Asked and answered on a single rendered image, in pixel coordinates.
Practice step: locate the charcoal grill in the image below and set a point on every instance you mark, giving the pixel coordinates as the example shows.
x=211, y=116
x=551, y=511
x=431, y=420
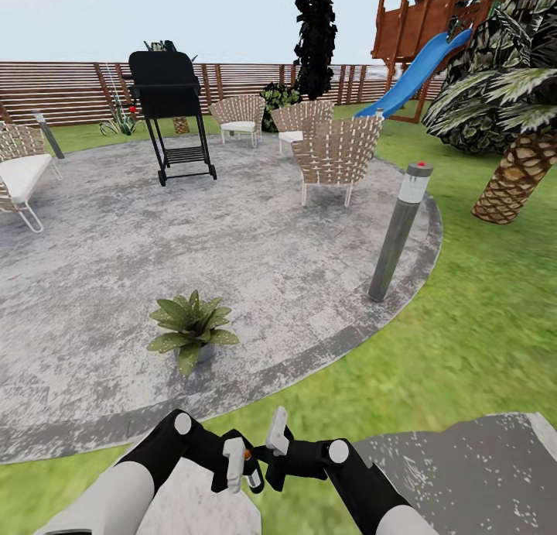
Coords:
x=165, y=84

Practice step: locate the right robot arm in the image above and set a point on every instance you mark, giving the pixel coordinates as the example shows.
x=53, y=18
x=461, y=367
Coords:
x=368, y=494

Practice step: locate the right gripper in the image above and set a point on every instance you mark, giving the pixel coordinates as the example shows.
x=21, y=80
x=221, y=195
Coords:
x=281, y=465

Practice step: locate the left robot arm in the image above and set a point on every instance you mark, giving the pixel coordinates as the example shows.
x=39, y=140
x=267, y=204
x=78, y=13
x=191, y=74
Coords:
x=117, y=503

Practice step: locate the pot plant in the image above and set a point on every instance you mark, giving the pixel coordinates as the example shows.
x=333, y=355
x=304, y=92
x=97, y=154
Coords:
x=195, y=322

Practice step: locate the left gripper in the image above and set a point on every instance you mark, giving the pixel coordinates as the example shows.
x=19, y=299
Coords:
x=215, y=461

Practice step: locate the insectifuge atomizer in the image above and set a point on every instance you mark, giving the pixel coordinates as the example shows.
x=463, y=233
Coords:
x=255, y=479

